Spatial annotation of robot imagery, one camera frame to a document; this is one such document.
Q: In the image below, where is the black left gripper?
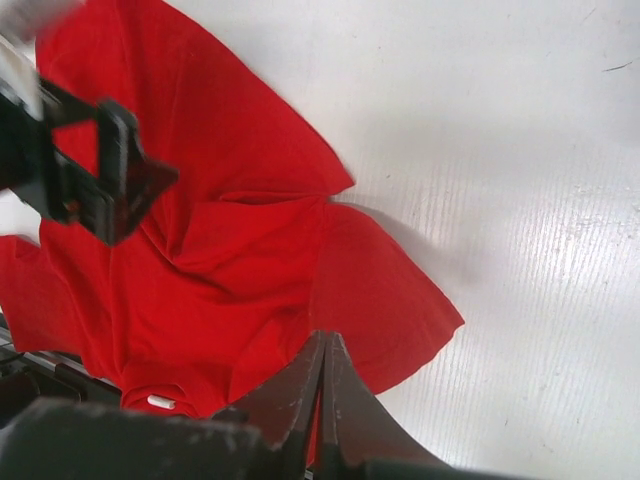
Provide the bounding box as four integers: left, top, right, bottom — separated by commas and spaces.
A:
1, 70, 178, 246

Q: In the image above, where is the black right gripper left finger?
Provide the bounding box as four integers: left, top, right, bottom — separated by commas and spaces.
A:
212, 332, 325, 479

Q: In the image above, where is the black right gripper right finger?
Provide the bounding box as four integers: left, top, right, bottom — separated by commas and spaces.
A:
319, 333, 468, 479

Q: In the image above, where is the red t shirt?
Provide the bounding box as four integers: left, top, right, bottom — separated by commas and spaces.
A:
1, 1, 463, 419

